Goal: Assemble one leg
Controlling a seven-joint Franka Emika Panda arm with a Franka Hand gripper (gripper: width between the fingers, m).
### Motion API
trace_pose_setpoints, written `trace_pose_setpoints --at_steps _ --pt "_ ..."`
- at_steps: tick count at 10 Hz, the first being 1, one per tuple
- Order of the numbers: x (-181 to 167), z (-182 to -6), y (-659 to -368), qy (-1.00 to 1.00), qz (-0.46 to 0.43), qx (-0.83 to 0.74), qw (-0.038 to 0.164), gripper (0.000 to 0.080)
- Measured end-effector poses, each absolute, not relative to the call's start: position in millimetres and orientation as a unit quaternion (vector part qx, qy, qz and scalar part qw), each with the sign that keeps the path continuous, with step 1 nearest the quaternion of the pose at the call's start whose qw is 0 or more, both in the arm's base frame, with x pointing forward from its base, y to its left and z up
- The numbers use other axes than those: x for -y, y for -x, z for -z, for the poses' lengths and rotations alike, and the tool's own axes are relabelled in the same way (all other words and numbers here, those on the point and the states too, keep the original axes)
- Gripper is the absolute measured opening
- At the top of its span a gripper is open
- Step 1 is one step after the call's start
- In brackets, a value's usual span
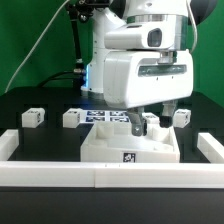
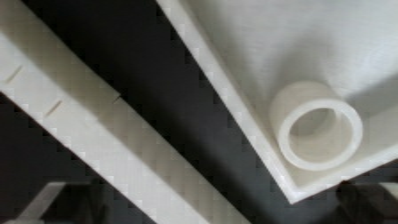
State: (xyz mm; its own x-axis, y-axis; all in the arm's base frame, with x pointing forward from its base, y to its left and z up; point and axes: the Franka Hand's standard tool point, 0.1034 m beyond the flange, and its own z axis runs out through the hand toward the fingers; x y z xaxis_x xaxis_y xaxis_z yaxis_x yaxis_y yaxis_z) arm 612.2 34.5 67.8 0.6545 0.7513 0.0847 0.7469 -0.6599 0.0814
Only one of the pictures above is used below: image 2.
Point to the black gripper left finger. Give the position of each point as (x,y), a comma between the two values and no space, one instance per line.
(67,204)

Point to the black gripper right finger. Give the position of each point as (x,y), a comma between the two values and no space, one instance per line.
(369,201)

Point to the white square tabletop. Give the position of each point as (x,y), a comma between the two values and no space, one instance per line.
(300,57)

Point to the white U-shaped fence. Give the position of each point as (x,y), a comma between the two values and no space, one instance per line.
(76,106)

